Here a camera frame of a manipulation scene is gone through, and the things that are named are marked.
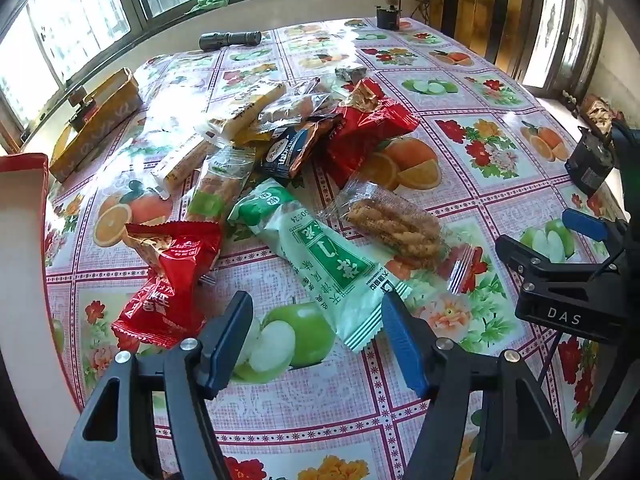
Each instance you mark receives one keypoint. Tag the small black device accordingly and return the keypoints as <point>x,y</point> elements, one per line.
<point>387,16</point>

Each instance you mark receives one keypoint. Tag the long green snack packet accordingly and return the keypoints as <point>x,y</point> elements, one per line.
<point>310,255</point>

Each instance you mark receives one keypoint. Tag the black cylinder object right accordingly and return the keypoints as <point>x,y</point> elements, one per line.
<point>590,162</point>

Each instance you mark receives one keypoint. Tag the yellow wooden panels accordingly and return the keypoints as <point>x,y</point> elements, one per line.
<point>480,0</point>

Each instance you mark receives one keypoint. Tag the yellow patterned box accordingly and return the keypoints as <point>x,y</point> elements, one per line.
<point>95,125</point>

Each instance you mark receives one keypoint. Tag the floral plastic tablecloth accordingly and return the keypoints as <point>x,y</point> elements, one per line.
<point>350,410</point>

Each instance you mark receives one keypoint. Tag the glass panel cabinet door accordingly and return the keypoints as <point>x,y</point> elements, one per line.
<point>565,25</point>

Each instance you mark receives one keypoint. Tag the red snack packet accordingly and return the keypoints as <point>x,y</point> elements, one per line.
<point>370,130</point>
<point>165,280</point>

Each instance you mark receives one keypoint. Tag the small clear seed snack packet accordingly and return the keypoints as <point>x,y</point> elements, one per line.
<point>350,73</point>

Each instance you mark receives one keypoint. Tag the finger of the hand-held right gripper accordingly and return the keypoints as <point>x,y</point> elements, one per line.
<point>530,260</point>
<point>585,222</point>

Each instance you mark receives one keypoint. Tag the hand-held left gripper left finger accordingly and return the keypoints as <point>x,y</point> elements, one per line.
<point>227,355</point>

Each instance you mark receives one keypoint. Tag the window with dark frame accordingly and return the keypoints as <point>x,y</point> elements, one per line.
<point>85,15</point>

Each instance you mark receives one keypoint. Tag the clear green label snack packet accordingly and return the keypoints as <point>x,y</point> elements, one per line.
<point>217,185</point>

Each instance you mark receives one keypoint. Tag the dark blue snack packet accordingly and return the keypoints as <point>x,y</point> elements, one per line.
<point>290,150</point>

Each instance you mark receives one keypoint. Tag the patterned brown cushion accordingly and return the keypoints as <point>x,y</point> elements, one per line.
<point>597,111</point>

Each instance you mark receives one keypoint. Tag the small dark object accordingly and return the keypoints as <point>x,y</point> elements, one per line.
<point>82,107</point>

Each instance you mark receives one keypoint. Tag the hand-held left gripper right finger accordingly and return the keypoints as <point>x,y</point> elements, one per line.
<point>405,345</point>

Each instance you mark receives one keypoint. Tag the black flashlight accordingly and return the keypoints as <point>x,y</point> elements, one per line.
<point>230,39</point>

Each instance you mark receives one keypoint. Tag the green cloth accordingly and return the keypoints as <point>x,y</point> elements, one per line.
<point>207,3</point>

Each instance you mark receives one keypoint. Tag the red-rimmed white tray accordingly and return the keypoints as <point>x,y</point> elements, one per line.
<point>22,170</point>

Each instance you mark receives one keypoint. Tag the clear twisted snack packet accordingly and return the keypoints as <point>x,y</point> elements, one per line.
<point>395,230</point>

